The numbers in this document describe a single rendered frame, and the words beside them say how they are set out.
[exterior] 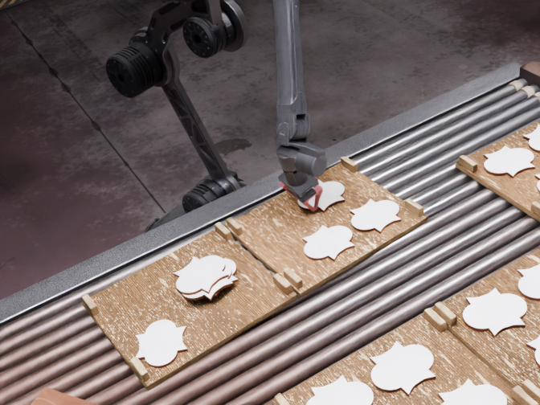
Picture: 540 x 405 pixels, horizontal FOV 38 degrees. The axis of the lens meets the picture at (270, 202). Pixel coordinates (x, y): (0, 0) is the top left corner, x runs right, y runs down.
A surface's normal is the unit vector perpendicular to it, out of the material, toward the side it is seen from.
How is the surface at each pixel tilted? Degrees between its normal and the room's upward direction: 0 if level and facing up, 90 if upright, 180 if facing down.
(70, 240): 0
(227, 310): 0
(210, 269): 0
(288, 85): 61
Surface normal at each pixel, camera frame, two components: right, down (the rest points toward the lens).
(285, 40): -0.59, 0.15
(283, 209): -0.14, -0.78
